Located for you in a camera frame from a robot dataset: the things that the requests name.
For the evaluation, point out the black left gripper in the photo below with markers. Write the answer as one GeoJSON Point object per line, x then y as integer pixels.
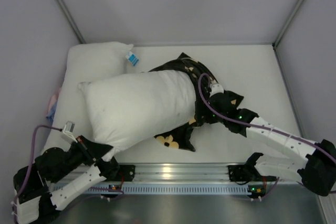
{"type": "Point", "coordinates": [85, 149]}

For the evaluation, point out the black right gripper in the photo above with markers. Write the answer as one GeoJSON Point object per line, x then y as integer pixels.
{"type": "Point", "coordinates": [213, 108]}

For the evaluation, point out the black floral pillowcase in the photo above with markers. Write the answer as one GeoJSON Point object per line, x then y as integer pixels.
{"type": "Point", "coordinates": [201, 78]}

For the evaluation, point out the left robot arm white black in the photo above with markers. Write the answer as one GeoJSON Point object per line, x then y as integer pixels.
{"type": "Point", "coordinates": [35, 203]}

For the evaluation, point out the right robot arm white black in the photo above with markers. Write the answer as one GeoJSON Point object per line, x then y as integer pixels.
{"type": "Point", "coordinates": [310, 163]}

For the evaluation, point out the bare white pillow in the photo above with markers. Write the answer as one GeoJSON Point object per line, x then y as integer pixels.
{"type": "Point", "coordinates": [87, 63]}

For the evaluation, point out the blue white pillow tag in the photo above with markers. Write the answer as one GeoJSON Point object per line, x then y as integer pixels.
{"type": "Point", "coordinates": [132, 58]}

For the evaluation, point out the pink and blue cloths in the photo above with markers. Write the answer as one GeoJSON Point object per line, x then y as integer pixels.
{"type": "Point", "coordinates": [52, 106]}

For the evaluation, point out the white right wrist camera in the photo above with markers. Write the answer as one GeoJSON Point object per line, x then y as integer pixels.
{"type": "Point", "coordinates": [215, 88]}

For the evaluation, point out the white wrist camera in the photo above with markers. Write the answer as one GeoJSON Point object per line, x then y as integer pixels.
{"type": "Point", "coordinates": [67, 132]}
{"type": "Point", "coordinates": [215, 88]}

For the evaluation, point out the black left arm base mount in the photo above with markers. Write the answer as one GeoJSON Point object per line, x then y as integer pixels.
{"type": "Point", "coordinates": [123, 173]}

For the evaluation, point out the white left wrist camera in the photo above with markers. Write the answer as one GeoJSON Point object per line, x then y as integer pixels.
{"type": "Point", "coordinates": [67, 132]}

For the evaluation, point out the white slotted cable duct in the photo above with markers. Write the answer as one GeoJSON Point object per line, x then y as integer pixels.
{"type": "Point", "coordinates": [185, 189]}

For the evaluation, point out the aluminium mounting rail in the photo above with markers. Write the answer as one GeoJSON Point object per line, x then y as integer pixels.
{"type": "Point", "coordinates": [182, 173]}

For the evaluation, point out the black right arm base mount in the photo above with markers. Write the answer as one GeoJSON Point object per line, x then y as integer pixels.
{"type": "Point", "coordinates": [243, 174]}

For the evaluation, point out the right aluminium frame post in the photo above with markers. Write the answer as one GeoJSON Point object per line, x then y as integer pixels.
{"type": "Point", "coordinates": [292, 14]}

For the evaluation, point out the aluminium frame post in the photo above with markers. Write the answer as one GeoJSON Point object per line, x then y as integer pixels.
{"type": "Point", "coordinates": [292, 14]}
{"type": "Point", "coordinates": [70, 20]}

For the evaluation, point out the left aluminium frame post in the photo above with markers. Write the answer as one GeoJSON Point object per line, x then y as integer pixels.
{"type": "Point", "coordinates": [70, 20]}

